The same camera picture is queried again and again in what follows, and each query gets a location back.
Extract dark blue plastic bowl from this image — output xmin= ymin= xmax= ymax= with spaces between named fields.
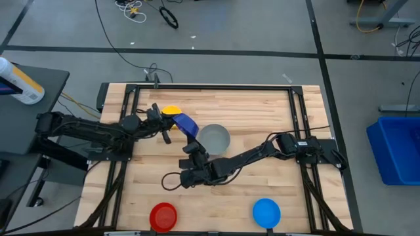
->
xmin=172 ymin=113 xmax=200 ymax=139

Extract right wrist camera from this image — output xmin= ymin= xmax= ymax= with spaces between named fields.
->
xmin=179 ymin=170 xmax=198 ymax=189

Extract red plastic bowl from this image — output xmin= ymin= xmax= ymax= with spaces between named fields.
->
xmin=149 ymin=202 xmax=179 ymax=233

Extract black side table stand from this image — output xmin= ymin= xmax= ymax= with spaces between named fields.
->
xmin=26 ymin=134 xmax=90 ymax=208

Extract light blue plastic bowl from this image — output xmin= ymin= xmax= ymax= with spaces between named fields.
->
xmin=252 ymin=197 xmax=282 ymax=229

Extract white coiled cable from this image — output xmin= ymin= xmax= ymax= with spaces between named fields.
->
xmin=114 ymin=0 xmax=148 ymax=24

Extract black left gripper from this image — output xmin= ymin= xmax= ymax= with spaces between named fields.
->
xmin=143 ymin=108 xmax=177 ymax=146

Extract long black floor cable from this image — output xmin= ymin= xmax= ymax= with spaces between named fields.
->
xmin=94 ymin=0 xmax=174 ymax=83

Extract black ring on floor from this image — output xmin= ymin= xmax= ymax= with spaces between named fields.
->
xmin=158 ymin=6 xmax=180 ymax=30

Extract yellow and black wires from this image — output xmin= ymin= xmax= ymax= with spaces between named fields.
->
xmin=57 ymin=91 xmax=101 ymax=120

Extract black power box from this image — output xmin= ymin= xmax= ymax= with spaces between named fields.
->
xmin=96 ymin=82 xmax=110 ymax=113

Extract thin black cable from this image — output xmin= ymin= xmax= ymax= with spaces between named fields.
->
xmin=404 ymin=69 xmax=420 ymax=117

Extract grey flat desk foot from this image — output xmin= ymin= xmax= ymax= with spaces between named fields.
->
xmin=378 ymin=104 xmax=420 ymax=114

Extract black right gripper cable loop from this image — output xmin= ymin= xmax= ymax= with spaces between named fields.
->
xmin=161 ymin=172 xmax=183 ymax=192

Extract black aluminium table frame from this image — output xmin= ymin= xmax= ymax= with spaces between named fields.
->
xmin=78 ymin=83 xmax=354 ymax=234

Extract black cable bundle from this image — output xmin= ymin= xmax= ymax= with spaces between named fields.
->
xmin=394 ymin=25 xmax=420 ymax=58

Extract black cable on floor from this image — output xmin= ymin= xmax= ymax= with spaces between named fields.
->
xmin=0 ymin=195 xmax=82 ymax=235

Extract grey plastic bowl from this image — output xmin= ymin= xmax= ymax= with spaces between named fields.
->
xmin=198 ymin=123 xmax=231 ymax=156

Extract yellow plastic bowl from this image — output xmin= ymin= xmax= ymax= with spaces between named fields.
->
xmin=160 ymin=105 xmax=182 ymax=117

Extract black side table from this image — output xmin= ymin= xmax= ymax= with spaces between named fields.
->
xmin=0 ymin=64 xmax=71 ymax=155

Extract yellow floor cable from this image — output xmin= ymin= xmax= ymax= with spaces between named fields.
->
xmin=355 ymin=0 xmax=389 ymax=34

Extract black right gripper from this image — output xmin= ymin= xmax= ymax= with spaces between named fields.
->
xmin=178 ymin=140 xmax=215 ymax=185

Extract dark flat device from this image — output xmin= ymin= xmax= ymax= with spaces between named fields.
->
xmin=0 ymin=76 xmax=24 ymax=96

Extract grey desk leg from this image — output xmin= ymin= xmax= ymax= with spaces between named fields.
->
xmin=348 ymin=0 xmax=416 ymax=29

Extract white bottle with yellow label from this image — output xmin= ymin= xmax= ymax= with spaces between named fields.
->
xmin=0 ymin=56 xmax=46 ymax=106

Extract blue plastic bin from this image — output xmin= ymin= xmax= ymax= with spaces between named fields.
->
xmin=366 ymin=116 xmax=420 ymax=186

